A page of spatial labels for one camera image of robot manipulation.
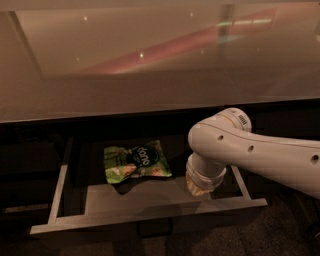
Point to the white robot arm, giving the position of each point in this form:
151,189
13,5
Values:
226,139

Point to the dark drawer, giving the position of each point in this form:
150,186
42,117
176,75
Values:
84,203
27,192
28,158
23,217

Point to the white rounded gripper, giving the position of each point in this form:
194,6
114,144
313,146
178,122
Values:
204,179

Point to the green snack bag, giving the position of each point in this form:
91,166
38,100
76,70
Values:
147,160

